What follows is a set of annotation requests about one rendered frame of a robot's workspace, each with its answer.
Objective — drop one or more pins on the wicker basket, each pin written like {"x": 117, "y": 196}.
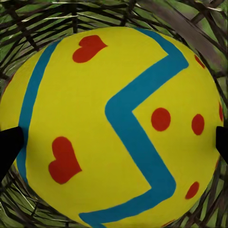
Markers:
{"x": 185, "y": 27}

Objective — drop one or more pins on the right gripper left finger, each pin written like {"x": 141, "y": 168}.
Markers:
{"x": 11, "y": 143}

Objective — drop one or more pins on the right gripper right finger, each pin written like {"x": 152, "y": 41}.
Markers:
{"x": 222, "y": 142}

